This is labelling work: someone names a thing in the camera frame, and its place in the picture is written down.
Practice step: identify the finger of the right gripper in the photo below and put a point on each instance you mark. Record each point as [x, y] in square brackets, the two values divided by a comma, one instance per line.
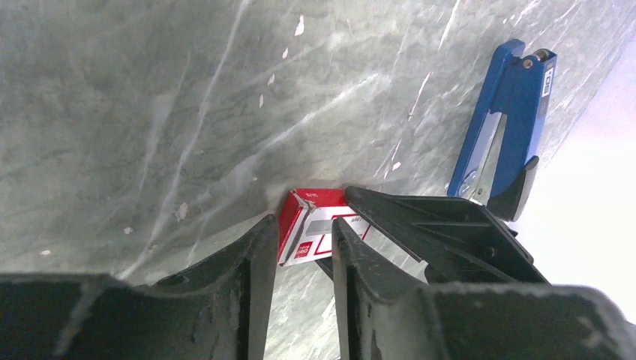
[459, 240]
[510, 204]

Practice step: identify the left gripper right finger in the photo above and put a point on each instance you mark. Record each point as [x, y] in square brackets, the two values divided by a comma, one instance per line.
[385, 313]

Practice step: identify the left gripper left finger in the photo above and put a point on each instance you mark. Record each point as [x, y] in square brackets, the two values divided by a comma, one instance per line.
[217, 308]

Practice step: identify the red white staple box sleeve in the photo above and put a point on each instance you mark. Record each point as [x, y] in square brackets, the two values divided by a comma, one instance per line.
[305, 224]

